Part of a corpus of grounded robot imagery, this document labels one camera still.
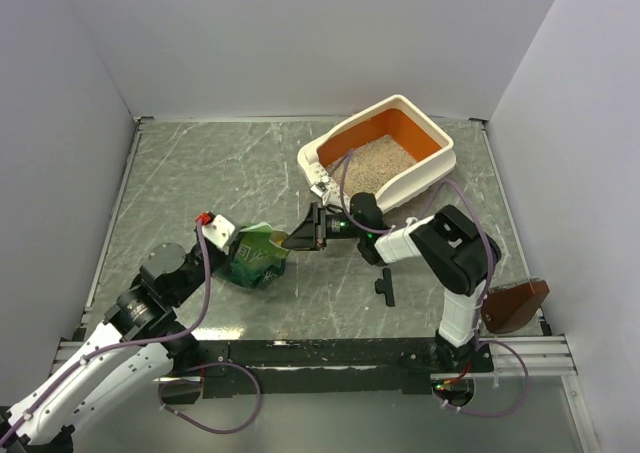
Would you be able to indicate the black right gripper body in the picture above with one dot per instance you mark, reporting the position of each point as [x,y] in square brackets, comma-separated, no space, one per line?
[339,226]

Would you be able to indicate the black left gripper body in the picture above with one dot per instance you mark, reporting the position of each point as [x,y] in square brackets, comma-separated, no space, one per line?
[197,276]

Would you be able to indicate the black bag clip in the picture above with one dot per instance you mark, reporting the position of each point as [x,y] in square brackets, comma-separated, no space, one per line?
[384,286]

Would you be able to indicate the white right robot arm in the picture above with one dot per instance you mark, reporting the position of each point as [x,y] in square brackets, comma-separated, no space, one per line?
[448,241]

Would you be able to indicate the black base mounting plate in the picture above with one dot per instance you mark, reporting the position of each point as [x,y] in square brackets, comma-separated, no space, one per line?
[226,368]

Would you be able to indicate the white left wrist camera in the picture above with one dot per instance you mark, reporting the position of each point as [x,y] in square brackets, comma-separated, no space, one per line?
[218,229]

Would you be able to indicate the brown wooden block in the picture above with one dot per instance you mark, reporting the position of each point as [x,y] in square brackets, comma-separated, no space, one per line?
[507,310]

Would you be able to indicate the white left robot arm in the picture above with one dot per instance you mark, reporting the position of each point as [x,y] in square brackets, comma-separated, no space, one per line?
[140,338]

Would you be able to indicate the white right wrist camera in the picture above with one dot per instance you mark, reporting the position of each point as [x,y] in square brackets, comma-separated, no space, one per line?
[322,191]

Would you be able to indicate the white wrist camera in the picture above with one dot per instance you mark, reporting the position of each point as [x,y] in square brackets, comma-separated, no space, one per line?
[218,229]
[322,191]

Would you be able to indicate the yellow plastic scoop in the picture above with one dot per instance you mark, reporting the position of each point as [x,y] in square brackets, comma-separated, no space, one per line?
[278,239]

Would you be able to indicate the green litter bag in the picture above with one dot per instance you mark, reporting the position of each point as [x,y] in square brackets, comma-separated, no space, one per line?
[253,262]

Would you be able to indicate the white orange litter box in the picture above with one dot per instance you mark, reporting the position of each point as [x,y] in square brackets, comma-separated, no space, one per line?
[391,149]

